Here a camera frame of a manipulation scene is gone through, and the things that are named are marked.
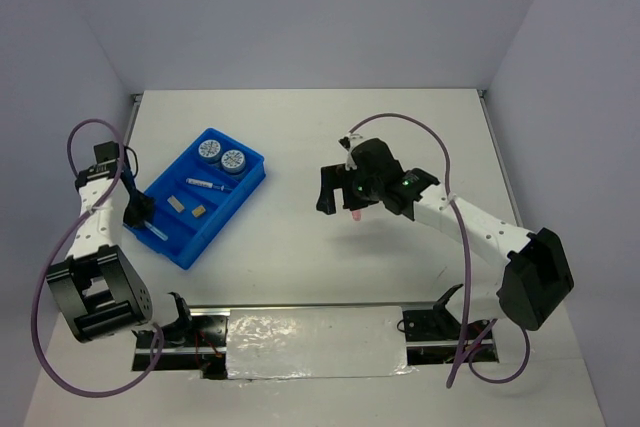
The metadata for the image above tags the silver foil sheet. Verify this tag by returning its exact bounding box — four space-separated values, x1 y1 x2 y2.
226 306 412 380

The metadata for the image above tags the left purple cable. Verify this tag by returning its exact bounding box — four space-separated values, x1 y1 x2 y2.
30 119 166 398

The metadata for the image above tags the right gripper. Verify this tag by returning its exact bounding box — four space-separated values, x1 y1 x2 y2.
317 162 383 214

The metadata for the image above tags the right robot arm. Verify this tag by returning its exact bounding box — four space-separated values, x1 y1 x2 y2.
316 135 574 338

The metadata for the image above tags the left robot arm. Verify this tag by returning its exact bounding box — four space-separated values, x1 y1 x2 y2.
46 141 167 343

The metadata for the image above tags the blue white whiteboard marker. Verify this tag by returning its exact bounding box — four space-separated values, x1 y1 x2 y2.
185 178 232 192

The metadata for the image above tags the grey eraser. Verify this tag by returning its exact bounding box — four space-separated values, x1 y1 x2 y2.
167 196 185 213

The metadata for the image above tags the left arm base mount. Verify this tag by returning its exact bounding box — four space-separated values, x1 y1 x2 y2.
154 308 230 380

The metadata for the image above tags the blue cleaning gel jar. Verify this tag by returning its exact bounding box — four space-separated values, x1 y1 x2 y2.
197 139 223 164

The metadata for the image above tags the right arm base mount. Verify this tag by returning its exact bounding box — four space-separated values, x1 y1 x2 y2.
396 308 497 367

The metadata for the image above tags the small tan eraser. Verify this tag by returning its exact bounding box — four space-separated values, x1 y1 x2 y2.
192 205 206 218

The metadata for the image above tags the light blue correction tape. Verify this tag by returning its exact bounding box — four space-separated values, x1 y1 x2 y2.
144 221 168 242

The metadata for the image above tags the blue plastic divided tray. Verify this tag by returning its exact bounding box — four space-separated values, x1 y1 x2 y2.
129 128 266 270

